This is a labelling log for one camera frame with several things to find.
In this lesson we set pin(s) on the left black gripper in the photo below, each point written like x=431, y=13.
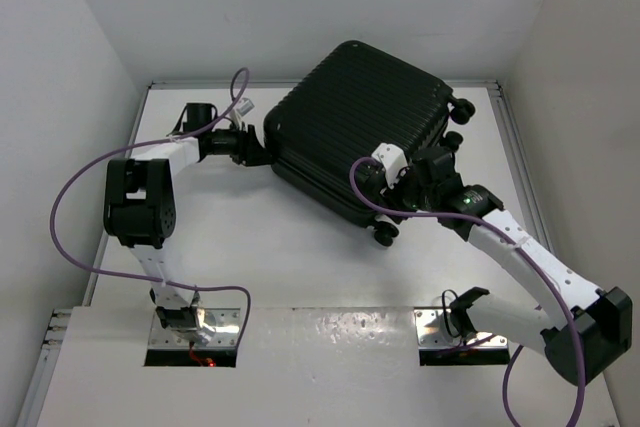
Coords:
x=249, y=151

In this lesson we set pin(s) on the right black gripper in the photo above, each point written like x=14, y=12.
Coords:
x=390, y=197

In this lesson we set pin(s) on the black hard-shell suitcase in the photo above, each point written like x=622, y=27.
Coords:
x=323, y=131

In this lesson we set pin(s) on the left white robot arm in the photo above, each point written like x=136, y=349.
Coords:
x=140, y=208

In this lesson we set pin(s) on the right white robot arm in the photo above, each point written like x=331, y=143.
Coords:
x=577, y=326

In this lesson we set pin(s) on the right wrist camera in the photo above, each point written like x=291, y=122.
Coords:
x=393, y=160

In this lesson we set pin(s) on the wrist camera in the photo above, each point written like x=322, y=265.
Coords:
x=242, y=108
x=393, y=160

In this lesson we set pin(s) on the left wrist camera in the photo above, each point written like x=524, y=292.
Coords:
x=242, y=108

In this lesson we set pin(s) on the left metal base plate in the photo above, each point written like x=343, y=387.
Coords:
x=217, y=329

